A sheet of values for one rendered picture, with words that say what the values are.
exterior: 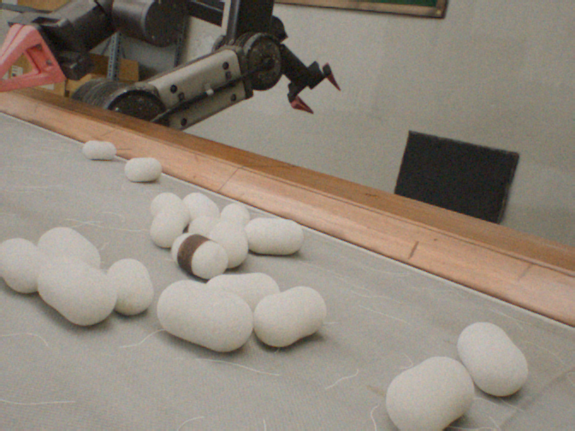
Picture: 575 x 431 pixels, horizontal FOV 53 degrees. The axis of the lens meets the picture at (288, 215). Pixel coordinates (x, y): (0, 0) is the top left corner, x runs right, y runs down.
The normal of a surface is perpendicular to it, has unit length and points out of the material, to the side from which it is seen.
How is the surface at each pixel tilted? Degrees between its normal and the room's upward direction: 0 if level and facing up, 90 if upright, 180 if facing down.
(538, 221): 90
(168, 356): 0
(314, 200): 45
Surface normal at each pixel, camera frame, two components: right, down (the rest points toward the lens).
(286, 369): 0.18, -0.96
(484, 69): -0.58, 0.07
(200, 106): 0.69, 0.28
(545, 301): -0.33, -0.64
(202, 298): -0.08, -0.66
